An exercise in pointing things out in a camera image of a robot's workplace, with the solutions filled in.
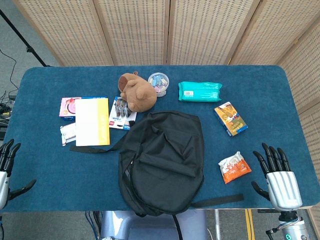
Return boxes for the brown plush animal toy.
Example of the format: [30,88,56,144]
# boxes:
[118,71,158,113]

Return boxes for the small white packet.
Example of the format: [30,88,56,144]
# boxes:
[59,122,77,147]

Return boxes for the teal wet wipes pack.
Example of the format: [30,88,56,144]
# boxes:
[178,81,223,103]

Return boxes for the blue-grey robot torso base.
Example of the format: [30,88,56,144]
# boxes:
[99,209,208,240]

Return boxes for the black fabric backpack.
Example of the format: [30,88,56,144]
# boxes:
[69,110,245,240]

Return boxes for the clear round tub of clips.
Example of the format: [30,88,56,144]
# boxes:
[147,72,170,98]

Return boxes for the right arm wrist cable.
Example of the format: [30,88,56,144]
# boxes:
[265,216,305,237]

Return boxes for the blue felt table cover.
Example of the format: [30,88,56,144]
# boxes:
[0,65,320,213]

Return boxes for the black floor cables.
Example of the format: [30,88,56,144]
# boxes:
[0,48,20,141]

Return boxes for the binder clips blister card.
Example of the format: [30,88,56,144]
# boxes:
[108,96,138,131]

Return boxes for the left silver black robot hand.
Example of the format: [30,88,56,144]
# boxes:
[0,139,37,211]

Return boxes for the orange yellow blue box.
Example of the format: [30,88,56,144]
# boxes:
[214,101,249,137]

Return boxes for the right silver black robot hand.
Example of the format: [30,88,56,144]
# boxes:
[251,142,303,211]

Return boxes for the blue cables under table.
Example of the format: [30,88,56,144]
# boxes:
[84,211,103,240]

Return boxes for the orange white snack bag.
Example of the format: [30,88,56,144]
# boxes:
[218,151,252,185]

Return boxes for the black tripod stand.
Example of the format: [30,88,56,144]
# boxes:
[0,9,52,68]

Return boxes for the woven folding screen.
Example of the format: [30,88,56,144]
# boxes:
[11,0,320,240]

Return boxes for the white yellow booklet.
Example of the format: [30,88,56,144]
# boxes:
[74,97,111,147]

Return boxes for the pink blue cardboard box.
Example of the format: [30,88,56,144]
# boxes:
[58,96,108,123]

